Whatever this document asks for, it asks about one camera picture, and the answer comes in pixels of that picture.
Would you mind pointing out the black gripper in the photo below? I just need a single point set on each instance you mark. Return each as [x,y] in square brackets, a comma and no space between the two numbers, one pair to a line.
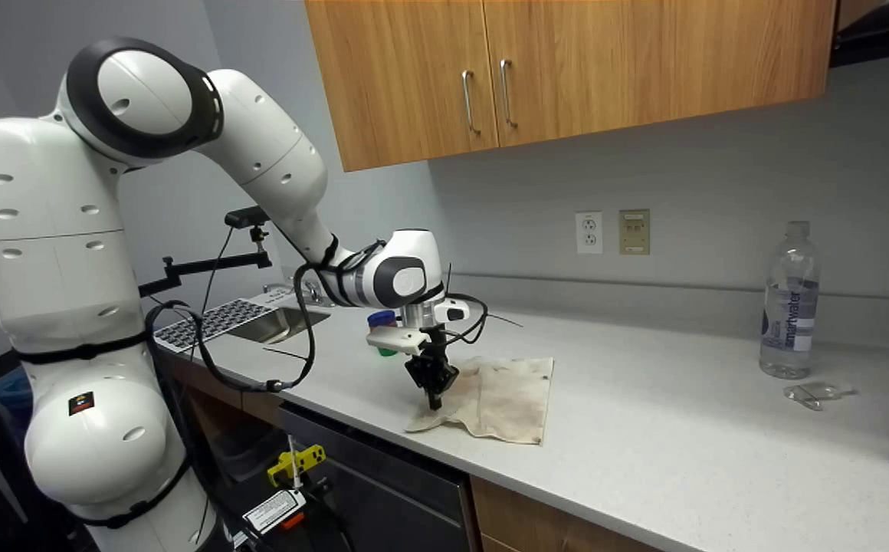
[429,370]

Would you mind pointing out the beige cloth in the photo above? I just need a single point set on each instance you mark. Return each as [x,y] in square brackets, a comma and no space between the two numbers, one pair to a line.
[505,399]

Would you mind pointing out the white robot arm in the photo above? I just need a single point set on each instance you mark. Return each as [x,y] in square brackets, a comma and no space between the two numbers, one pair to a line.
[106,438]

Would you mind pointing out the blue green stacked cups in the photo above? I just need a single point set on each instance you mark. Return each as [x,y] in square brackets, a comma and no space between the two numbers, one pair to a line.
[382,333]

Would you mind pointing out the black dishwasher front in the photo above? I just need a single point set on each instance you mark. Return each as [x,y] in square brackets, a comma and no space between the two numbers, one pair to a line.
[384,496]

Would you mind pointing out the yellow clamp tool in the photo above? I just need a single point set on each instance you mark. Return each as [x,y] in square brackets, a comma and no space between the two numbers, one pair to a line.
[291,465]

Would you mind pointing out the steel sink basin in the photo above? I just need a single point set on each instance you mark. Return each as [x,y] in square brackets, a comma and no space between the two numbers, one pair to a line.
[276,327]

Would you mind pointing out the dish drying rack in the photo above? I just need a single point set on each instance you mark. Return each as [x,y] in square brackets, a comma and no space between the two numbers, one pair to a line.
[178,333]

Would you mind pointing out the clear plastic water bottle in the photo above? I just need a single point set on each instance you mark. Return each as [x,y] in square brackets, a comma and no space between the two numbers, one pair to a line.
[790,309]

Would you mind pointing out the crumpled clear plastic wrapper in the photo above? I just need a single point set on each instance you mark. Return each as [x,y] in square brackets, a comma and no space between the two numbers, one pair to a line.
[817,394]

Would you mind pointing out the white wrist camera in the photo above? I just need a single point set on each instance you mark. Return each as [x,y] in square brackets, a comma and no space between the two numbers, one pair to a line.
[412,338]

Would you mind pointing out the white wall outlet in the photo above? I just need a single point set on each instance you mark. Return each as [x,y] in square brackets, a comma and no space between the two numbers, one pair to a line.
[590,231]

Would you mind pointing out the black camera on stand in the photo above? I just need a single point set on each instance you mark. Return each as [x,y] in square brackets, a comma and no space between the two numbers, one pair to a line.
[240,219]

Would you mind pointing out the beige wall switch plate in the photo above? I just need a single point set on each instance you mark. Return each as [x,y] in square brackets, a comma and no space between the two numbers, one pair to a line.
[634,231]

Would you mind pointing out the wooden wall cabinet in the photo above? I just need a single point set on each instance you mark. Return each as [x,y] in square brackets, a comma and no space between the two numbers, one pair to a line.
[440,79]

